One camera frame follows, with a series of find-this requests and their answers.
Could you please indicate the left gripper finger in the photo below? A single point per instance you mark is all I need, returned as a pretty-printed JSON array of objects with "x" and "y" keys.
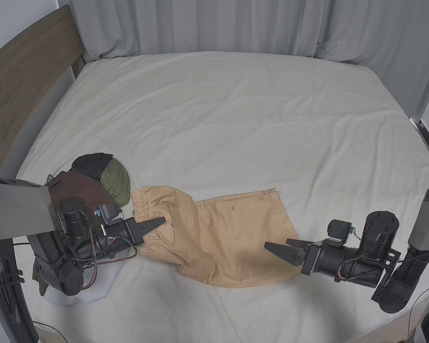
[{"x": 152, "y": 225}]

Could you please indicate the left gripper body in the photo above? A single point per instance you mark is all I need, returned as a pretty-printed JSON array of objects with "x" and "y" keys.
[{"x": 118, "y": 238}]

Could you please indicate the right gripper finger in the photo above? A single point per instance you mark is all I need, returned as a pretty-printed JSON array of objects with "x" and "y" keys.
[
  {"x": 300, "y": 244},
  {"x": 289, "y": 254}
]

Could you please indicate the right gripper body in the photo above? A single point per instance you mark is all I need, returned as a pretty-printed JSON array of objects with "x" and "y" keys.
[{"x": 329, "y": 261}]

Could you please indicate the beige shorts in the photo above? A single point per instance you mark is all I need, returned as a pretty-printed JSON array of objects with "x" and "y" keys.
[{"x": 236, "y": 238}]

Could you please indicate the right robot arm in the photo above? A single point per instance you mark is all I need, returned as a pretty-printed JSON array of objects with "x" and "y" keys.
[{"x": 379, "y": 230}]

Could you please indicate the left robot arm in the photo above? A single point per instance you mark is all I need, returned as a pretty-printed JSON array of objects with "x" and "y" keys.
[{"x": 18, "y": 209}]

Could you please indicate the bed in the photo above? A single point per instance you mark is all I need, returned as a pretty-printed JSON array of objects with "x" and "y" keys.
[{"x": 236, "y": 120}]

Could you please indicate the white curtain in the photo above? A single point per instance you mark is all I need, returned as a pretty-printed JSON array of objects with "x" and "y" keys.
[{"x": 207, "y": 13}]

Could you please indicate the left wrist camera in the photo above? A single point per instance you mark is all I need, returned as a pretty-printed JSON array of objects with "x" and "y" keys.
[{"x": 109, "y": 212}]

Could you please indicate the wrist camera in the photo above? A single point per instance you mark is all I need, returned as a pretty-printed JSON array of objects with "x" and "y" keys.
[
  {"x": 339, "y": 229},
  {"x": 109, "y": 212}
]

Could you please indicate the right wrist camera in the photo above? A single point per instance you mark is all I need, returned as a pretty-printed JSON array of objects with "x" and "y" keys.
[{"x": 339, "y": 229}]

